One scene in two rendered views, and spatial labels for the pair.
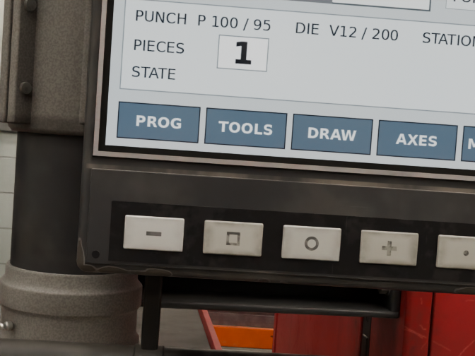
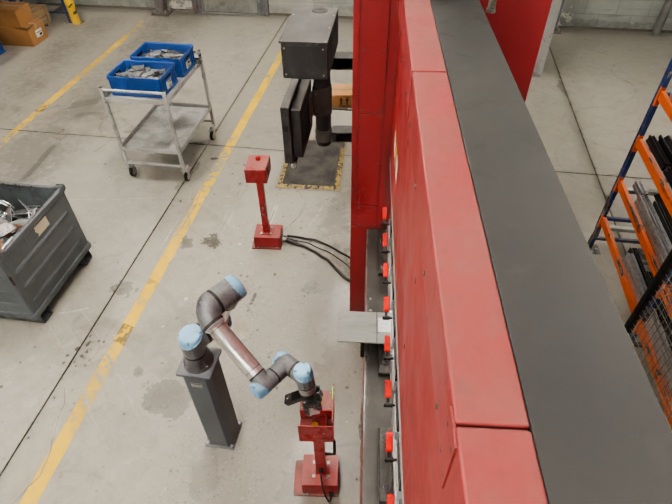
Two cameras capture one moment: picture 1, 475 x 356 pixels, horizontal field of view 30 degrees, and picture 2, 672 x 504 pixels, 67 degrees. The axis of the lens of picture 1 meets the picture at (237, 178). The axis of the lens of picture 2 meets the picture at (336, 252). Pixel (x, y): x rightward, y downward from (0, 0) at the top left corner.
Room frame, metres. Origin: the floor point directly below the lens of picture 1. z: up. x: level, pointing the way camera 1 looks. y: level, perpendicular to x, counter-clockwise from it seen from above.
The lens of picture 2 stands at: (1.33, -2.76, 2.92)
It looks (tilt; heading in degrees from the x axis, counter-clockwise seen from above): 44 degrees down; 101
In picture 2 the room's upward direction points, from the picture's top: 1 degrees counter-clockwise
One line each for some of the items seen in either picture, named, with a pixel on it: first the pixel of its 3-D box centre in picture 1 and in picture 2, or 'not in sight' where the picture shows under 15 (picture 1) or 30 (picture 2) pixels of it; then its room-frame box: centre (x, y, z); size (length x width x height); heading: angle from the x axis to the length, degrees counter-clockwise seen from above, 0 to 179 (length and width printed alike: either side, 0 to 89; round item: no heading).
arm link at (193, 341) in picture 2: not in sight; (193, 340); (0.38, -1.45, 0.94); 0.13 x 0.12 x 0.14; 59
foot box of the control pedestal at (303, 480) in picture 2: not in sight; (316, 473); (0.98, -1.62, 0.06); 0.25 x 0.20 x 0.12; 9
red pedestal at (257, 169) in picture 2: not in sight; (262, 203); (0.18, 0.27, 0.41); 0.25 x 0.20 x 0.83; 7
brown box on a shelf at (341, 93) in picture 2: not in sight; (345, 94); (0.73, 0.96, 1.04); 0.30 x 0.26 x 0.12; 91
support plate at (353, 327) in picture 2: not in sight; (365, 327); (1.19, -1.27, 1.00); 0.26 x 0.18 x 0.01; 7
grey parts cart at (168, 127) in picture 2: not in sight; (164, 114); (-1.14, 1.39, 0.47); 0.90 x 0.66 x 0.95; 91
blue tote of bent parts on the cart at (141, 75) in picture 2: not in sight; (143, 78); (-1.15, 1.22, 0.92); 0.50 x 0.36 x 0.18; 1
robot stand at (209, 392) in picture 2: not in sight; (212, 401); (0.38, -1.45, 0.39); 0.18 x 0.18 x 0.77; 1
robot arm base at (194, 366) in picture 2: not in sight; (196, 355); (0.38, -1.45, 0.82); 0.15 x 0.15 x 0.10
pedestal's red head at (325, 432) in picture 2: not in sight; (316, 412); (1.01, -1.62, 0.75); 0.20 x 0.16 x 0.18; 99
